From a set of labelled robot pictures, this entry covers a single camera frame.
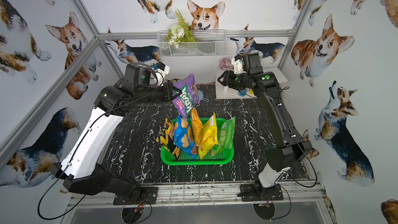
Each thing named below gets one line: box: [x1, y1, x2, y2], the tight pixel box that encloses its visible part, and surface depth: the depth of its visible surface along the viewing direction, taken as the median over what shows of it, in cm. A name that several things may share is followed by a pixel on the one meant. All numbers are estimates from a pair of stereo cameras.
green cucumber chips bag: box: [210, 116, 236, 157], surface depth 78 cm
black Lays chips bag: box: [155, 114, 181, 161], surface depth 79 cm
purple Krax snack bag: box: [172, 73, 201, 121], surface depth 65 cm
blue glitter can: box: [237, 89, 248, 97], surface depth 115 cm
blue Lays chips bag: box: [173, 115, 197, 160], surface depth 79 cm
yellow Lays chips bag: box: [197, 112, 219, 160], surface depth 80 cm
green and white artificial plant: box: [163, 8, 198, 50], surface depth 82 cm
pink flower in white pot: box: [218, 56, 234, 71], surface depth 100 cm
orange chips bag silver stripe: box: [190, 106, 204, 146], surface depth 76 cm
